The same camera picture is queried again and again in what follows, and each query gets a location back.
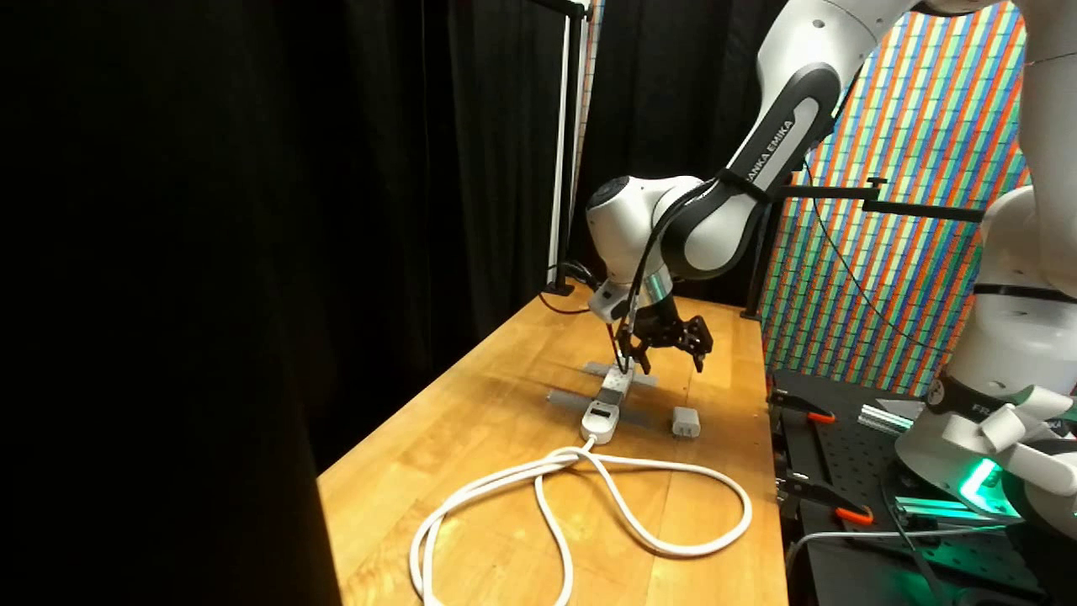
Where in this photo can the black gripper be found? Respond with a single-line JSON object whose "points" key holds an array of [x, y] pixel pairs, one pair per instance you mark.
{"points": [[654, 317]]}

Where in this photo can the white charger head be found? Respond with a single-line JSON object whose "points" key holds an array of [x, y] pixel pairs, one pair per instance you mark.
{"points": [[684, 422]]}

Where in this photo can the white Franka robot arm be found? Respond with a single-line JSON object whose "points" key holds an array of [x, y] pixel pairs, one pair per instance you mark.
{"points": [[717, 222]]}

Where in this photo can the grey white block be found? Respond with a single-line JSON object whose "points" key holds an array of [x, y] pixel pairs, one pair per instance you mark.
{"points": [[646, 377]]}

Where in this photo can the white power strip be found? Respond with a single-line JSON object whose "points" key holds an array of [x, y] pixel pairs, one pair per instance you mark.
{"points": [[602, 412]]}

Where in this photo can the wide grey tape strip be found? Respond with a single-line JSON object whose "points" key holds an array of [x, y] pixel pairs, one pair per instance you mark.
{"points": [[560, 400]]}

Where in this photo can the short silver metal bar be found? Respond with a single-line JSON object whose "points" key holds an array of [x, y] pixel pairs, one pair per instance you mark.
{"points": [[886, 418]]}

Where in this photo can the white metal pole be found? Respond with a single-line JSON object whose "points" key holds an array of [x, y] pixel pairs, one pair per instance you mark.
{"points": [[562, 146]]}

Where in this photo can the black optical breadboard table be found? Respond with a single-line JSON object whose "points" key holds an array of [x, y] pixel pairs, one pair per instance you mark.
{"points": [[829, 568]]}

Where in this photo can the teal metal bar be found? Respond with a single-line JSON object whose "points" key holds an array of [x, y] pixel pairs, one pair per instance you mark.
{"points": [[944, 510]]}

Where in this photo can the black curtain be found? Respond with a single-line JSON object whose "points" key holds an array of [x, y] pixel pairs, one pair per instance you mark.
{"points": [[224, 222]]}

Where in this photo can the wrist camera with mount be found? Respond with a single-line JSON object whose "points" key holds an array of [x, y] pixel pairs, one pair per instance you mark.
{"points": [[611, 300]]}

